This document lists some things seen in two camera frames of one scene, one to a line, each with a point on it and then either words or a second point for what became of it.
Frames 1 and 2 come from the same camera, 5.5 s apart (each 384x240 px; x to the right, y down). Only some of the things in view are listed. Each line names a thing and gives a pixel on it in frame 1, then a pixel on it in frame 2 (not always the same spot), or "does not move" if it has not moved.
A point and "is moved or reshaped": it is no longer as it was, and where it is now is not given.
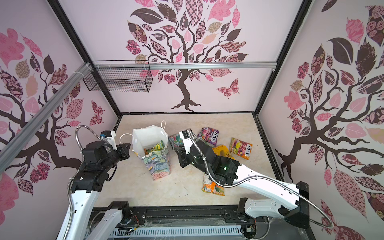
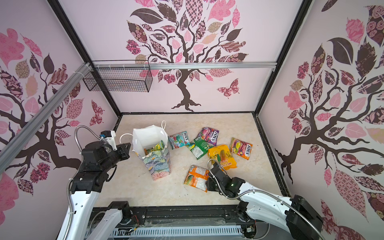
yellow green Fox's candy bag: x=158 y=147 does not move
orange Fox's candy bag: x=241 y=148 does not move
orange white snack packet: x=211 y=186 is moved or reshaped
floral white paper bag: x=151 y=144 does not move
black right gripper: x=182 y=156 -> x=209 y=184
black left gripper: x=124 y=150 does not move
